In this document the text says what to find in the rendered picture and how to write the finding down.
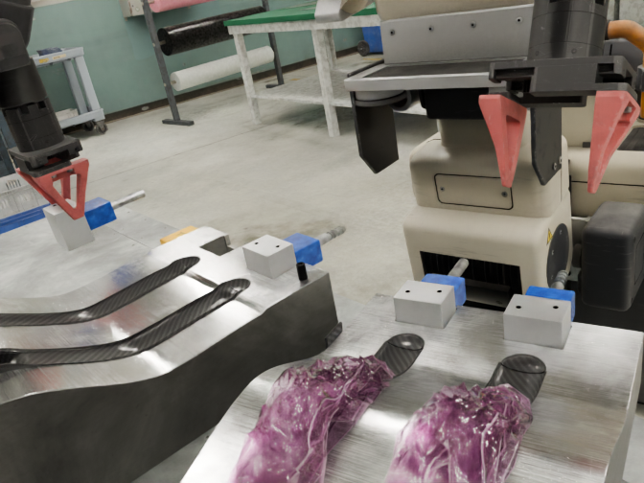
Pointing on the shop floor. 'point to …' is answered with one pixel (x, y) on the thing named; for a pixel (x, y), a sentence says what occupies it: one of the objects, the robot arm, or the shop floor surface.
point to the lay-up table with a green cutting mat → (293, 16)
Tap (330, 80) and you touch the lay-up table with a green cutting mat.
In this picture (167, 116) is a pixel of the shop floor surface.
